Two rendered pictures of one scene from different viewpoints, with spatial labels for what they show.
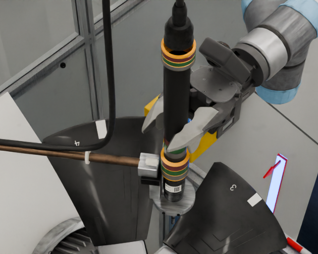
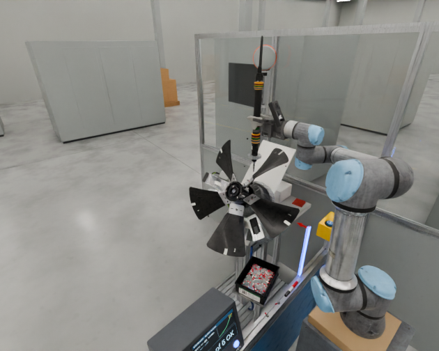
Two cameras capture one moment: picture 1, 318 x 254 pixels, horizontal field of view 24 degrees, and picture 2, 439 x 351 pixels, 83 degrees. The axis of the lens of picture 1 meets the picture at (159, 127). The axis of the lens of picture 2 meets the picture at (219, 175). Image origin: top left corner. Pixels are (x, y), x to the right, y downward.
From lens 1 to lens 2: 1.42 m
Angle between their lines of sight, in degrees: 70
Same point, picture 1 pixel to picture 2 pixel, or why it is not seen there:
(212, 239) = (264, 208)
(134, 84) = (380, 260)
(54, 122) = not seen: hidden behind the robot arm
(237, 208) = (280, 216)
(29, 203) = (269, 173)
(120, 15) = (388, 216)
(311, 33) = (305, 132)
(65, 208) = (272, 184)
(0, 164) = not seen: hidden behind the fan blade
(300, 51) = (299, 137)
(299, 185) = not seen: outside the picture
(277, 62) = (287, 128)
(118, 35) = (383, 225)
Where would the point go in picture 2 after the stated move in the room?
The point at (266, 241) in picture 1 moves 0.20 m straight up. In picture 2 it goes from (270, 227) to (273, 193)
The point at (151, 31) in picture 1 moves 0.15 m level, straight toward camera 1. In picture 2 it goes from (403, 246) to (380, 246)
